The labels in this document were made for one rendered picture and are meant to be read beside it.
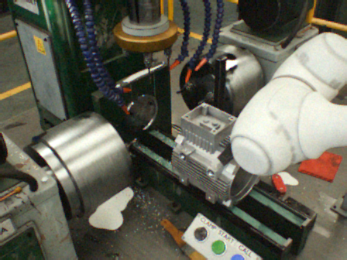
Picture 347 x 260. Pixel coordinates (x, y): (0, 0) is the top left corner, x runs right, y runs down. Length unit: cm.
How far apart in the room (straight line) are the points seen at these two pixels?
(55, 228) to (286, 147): 61
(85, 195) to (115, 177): 9
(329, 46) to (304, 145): 19
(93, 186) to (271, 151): 55
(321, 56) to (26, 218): 67
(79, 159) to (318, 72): 58
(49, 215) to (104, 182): 16
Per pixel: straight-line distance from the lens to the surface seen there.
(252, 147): 57
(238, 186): 116
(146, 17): 107
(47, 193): 90
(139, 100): 129
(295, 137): 59
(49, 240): 100
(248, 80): 135
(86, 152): 99
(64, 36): 120
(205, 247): 87
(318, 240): 127
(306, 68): 70
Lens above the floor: 175
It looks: 37 degrees down
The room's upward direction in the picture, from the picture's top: 2 degrees counter-clockwise
